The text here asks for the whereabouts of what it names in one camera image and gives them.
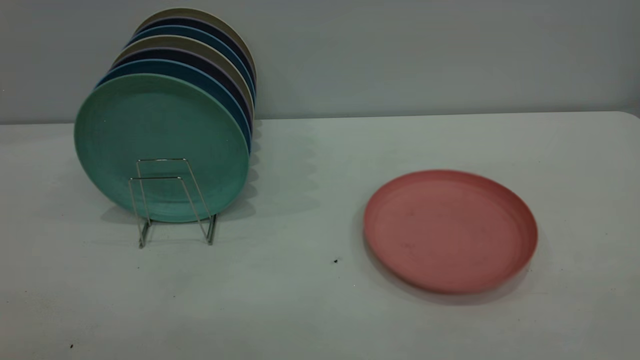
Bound blue round plate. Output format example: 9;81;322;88
95;59;252;152
127;25;257;101

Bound navy round plate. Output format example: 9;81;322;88
111;47;254;134
135;16;257;84

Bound pink round plate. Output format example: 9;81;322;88
363;169;539;294

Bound metal wire plate rack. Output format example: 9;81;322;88
128;158;218;249

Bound beige round plate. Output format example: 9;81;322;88
112;34;256;121
135;7;258;81

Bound green round plate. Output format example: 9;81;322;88
74;73;250;224

